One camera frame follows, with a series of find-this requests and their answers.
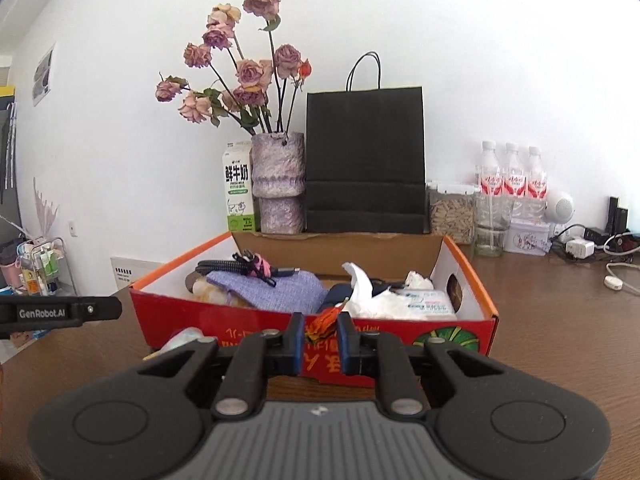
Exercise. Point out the left red label water bottle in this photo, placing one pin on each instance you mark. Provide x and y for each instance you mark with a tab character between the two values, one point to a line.
489	171

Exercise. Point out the metal wire shelf rack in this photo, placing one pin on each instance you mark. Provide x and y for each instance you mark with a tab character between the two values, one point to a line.
37	268

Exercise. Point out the clear plastic bag green contents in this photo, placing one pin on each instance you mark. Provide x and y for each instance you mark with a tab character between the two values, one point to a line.
183	337

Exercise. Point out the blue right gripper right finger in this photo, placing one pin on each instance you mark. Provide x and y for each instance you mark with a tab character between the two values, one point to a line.
348	339

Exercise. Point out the red cardboard pumpkin box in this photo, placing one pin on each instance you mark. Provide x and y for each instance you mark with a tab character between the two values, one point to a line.
175	297

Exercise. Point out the white charging cable puck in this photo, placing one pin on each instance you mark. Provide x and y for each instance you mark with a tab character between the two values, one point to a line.
614	282

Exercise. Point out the red label water bottle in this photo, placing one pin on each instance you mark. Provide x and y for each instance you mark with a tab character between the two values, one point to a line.
536	180
514	174
489	171

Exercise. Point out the right red label water bottle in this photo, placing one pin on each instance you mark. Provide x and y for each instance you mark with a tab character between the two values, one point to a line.
536	180

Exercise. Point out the white tissue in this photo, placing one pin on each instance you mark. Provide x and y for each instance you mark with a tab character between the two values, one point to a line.
363	302

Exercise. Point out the middle red label water bottle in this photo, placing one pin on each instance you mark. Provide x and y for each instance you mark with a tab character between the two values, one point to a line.
514	174

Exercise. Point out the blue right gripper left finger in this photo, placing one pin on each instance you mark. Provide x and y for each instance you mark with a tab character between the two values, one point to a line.
293	345

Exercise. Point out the black upright device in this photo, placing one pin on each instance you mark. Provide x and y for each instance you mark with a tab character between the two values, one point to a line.
617	217

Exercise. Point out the dried pink rose bouquet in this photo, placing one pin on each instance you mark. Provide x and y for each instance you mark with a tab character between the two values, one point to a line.
258	94

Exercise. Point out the white round speaker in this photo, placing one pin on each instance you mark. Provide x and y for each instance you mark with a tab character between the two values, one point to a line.
560	207

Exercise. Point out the small orange object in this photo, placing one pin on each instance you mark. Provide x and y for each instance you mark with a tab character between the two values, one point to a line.
323	324

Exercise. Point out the white decorated tin box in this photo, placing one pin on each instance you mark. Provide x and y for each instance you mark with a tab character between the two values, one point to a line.
528	237

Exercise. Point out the white power adapter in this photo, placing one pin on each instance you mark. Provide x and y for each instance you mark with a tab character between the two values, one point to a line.
580	249

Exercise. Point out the black paper shopping bag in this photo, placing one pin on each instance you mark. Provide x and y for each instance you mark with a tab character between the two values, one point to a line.
365	169

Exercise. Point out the purple knitted cloth pouch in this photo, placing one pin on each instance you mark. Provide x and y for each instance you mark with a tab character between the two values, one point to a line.
302	292

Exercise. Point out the clear drinking glass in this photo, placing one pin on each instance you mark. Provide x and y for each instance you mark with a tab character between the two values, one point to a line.
492	220

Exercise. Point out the clear cotton swab box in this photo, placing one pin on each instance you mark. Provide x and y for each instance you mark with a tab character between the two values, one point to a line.
425	305

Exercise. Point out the white wall poster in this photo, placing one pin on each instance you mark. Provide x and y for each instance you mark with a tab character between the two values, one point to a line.
41	83

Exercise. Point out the yellow white plush sheep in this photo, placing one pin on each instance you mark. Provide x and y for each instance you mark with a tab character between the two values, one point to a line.
201	290

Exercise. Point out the purple ceramic vase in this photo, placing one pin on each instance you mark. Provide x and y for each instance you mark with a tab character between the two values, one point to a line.
278	179

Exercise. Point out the white green milk carton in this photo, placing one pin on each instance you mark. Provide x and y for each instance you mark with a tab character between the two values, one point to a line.
238	187

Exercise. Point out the clear jar with seeds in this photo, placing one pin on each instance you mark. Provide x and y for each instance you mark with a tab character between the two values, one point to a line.
451	210

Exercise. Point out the navy zippered soft case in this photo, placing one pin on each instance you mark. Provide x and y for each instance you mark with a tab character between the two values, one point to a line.
342	291

